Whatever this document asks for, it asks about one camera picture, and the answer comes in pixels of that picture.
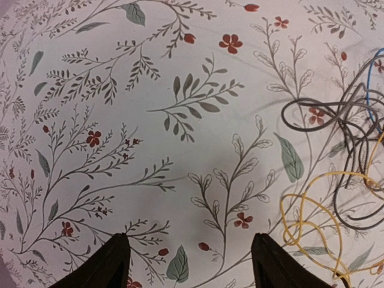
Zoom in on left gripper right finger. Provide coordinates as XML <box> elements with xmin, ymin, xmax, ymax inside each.
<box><xmin>251</xmin><ymin>233</ymin><xmax>330</xmax><ymax>288</ymax></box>

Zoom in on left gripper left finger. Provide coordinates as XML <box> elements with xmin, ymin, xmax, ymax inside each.
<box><xmin>55</xmin><ymin>233</ymin><xmax>131</xmax><ymax>288</ymax></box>

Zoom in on floral tablecloth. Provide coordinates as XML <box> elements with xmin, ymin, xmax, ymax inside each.
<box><xmin>1</xmin><ymin>1</ymin><xmax>383</xmax><ymax>287</ymax></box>

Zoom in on dark grey cable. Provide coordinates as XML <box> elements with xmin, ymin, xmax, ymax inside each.
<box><xmin>281</xmin><ymin>55</ymin><xmax>384</xmax><ymax>231</ymax></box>

